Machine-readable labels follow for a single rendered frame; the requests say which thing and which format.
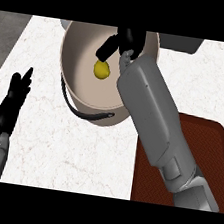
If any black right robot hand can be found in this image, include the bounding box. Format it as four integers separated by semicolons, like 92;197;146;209
94;24;147;69

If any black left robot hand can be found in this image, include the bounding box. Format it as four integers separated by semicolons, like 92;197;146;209
0;62;35;147

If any yellow lemon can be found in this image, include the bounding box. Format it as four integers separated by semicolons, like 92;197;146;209
92;59;112;81

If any brown tray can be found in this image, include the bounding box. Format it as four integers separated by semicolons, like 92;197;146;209
128;106;224;215

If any dark grey appliance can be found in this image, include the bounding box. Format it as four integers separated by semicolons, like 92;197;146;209
156;33;205;57

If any beige pot with black handle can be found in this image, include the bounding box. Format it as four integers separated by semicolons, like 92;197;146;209
50;20;163;134

